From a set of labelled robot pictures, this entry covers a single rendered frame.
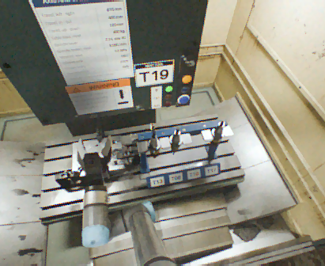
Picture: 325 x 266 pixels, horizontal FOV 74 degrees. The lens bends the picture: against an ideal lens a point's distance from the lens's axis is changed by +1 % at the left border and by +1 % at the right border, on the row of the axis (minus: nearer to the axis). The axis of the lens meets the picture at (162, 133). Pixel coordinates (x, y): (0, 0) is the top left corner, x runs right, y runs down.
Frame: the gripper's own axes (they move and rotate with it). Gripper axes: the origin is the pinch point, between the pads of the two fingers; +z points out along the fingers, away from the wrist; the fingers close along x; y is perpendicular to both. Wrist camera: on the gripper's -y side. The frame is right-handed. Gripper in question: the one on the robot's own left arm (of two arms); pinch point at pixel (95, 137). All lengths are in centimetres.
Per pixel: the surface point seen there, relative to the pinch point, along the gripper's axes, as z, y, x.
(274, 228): -34, 79, 94
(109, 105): -3.6, -20.7, 8.9
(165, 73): -2.5, -29.5, 24.8
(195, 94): 95, 90, 76
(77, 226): -12, 83, -31
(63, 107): -4.1, -22.6, -2.8
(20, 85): -4.2, -31.6, -9.1
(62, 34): -3.2, -42.3, 3.9
